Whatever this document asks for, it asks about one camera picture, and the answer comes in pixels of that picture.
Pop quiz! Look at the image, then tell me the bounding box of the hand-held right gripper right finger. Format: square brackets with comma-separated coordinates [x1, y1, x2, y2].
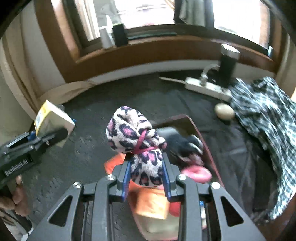
[162, 152, 266, 241]

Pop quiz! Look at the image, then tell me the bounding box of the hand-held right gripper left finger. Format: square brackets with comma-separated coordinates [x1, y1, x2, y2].
[28, 159, 131, 241]

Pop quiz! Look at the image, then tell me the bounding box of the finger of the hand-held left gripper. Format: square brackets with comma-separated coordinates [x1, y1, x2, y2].
[35, 126, 74, 151]
[3, 131, 37, 151]

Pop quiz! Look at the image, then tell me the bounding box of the yellow and white box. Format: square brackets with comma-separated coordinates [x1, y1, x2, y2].
[34, 100, 76, 147]

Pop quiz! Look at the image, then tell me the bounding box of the light orange toy cube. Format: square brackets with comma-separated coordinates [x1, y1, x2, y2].
[128, 181, 169, 220]

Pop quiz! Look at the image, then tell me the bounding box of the pink ring toy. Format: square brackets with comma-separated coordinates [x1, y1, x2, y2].
[181, 166, 212, 184]

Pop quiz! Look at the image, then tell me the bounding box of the black sock with white stripe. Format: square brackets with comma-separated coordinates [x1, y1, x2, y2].
[159, 132, 204, 160]

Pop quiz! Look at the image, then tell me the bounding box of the leopard sock with pink band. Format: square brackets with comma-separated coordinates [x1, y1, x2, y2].
[106, 106, 167, 187]

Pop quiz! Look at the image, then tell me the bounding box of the red tin container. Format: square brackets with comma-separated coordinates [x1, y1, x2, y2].
[129, 113, 226, 241]

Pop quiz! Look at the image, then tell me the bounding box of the person's left hand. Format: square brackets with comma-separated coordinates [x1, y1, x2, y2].
[0, 175, 29, 217]

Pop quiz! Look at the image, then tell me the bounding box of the beige curtain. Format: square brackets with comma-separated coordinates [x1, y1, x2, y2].
[0, 35, 97, 116]

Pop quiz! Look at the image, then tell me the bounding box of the beige wooden egg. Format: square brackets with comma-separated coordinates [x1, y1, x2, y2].
[214, 103, 235, 121]

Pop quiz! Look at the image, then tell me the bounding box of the white power strip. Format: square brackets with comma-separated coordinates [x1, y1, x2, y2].
[185, 77, 232, 102]

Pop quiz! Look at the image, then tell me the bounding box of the white paper cup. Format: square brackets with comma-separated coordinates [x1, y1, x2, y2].
[99, 27, 115, 49]

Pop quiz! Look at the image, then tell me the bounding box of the plaid shirt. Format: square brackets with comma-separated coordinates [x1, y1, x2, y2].
[230, 76, 296, 220]

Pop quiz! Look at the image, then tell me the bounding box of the black box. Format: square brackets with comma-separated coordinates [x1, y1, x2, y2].
[112, 23, 128, 47]

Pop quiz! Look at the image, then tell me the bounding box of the black thermos flask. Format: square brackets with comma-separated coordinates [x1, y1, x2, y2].
[218, 44, 241, 87]

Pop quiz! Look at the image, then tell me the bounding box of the white power strip cable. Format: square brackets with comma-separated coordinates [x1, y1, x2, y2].
[159, 76, 186, 84]

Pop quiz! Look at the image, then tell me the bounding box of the white plug with cable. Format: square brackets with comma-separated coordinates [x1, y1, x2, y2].
[200, 64, 220, 86]

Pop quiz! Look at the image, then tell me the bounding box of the wooden window frame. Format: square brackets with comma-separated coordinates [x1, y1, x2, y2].
[35, 0, 285, 82]

